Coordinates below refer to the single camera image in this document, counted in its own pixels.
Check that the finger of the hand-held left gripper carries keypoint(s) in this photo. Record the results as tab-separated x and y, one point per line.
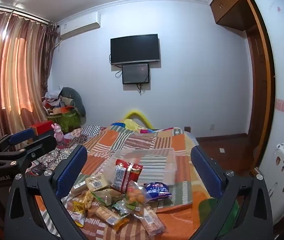
43	143
21	135

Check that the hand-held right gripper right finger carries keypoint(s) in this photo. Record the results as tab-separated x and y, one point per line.
205	173

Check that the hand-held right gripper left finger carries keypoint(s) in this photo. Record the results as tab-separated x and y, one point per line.
71	171

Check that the barcode toast packet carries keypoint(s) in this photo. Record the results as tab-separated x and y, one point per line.
97	183

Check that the green label toast packet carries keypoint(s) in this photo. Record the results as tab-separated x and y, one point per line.
106	197

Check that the clear plastic container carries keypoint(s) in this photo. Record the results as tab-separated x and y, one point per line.
157	160

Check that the blue snack packet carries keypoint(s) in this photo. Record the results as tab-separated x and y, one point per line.
157	192

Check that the red snack packet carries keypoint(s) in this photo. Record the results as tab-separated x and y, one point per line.
125	175

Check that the small green snack packet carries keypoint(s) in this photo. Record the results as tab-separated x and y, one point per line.
120	207

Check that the red box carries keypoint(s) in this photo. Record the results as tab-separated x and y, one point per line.
41	127

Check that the plain beige bread packet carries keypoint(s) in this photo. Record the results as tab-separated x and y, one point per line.
78	187

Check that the pink plush toy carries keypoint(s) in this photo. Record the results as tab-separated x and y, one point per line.
58	133

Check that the paper scrap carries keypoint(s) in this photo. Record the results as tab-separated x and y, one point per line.
222	150

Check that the green storage box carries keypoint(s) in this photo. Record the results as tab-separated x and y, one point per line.
68	121

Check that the yellow crisps bag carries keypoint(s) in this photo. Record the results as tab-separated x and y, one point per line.
83	203

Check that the pile of clutter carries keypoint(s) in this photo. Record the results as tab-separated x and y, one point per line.
53	102

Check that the grey cushion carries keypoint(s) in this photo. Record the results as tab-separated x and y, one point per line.
78	101

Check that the beige biscuit packet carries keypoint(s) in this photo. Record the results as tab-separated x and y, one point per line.
105	215

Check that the pink brown curtain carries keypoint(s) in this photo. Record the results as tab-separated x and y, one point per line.
11	75

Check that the orange fried snack bag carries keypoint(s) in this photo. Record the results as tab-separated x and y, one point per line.
136	201

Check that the patchwork blanket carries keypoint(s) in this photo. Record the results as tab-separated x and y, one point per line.
142	140

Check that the pink wafer stick packet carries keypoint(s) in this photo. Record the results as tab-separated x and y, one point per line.
152	222

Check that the yellow snack packet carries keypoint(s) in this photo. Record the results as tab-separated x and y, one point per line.
120	226

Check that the colourful cushion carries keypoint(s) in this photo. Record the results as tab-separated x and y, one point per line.
132	126

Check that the yellow pillow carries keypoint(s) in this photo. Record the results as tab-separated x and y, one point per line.
139	113

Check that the small black monitor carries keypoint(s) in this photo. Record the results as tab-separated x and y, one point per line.
135	73

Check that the white sliding door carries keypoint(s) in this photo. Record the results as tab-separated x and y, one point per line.
282	85

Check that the white air conditioner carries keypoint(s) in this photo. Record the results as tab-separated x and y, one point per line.
79	26

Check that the wooden wardrobe cabinet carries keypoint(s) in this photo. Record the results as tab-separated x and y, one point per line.
228	7

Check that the brown wooden door frame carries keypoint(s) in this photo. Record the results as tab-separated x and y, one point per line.
259	92

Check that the black wall television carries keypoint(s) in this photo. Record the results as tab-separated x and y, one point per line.
135	48

